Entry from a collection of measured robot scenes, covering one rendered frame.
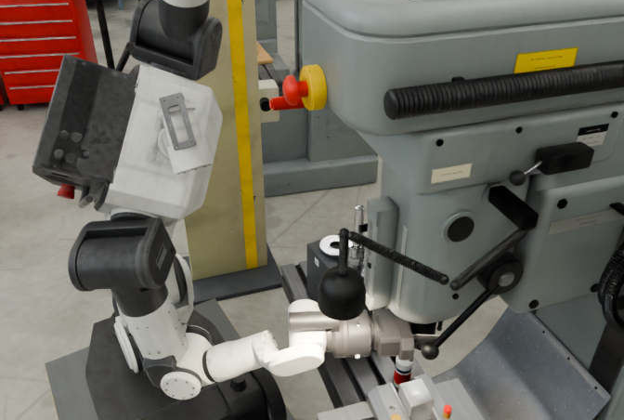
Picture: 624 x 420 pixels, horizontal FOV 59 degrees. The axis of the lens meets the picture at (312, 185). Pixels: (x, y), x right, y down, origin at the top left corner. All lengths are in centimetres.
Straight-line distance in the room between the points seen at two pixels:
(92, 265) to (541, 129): 74
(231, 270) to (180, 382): 201
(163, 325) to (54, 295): 224
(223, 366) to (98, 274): 31
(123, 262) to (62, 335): 208
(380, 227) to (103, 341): 142
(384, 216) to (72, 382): 161
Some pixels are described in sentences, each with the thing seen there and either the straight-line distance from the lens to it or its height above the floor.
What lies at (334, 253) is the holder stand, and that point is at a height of 112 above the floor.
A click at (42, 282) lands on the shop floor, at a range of 342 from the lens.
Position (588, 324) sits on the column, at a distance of 134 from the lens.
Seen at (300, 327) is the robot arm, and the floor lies 128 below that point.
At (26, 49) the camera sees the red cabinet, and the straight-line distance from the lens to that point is 544.
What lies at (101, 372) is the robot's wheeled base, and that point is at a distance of 203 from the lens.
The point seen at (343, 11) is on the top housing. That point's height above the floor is 188.
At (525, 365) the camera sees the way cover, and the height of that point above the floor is 98.
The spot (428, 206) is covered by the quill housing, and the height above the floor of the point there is 159.
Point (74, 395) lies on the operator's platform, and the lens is 223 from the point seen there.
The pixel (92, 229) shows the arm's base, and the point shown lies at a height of 146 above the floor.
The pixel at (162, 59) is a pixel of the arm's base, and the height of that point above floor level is 170.
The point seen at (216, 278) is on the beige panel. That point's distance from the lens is 311.
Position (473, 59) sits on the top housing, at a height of 182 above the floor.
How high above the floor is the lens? 203
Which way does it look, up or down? 31 degrees down
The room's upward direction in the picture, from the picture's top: straight up
